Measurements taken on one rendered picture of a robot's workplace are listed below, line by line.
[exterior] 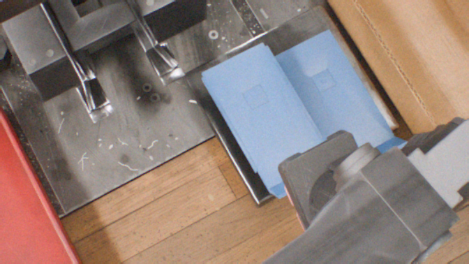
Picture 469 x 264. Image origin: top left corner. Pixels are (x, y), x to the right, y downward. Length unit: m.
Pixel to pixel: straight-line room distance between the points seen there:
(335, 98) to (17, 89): 0.34
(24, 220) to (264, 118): 0.27
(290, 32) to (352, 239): 0.45
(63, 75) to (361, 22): 0.31
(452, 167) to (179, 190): 0.35
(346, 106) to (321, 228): 0.41
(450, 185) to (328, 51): 0.33
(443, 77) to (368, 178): 0.42
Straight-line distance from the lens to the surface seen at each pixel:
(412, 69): 0.99
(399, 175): 0.60
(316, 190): 0.75
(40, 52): 0.91
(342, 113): 0.94
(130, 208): 0.93
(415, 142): 0.78
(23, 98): 0.99
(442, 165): 0.67
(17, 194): 0.95
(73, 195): 0.94
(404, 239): 0.58
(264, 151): 0.88
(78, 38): 0.91
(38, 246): 0.94
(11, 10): 0.78
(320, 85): 0.95
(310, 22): 0.98
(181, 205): 0.93
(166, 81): 0.88
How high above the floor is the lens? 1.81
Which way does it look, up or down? 73 degrees down
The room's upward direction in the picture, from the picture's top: 3 degrees clockwise
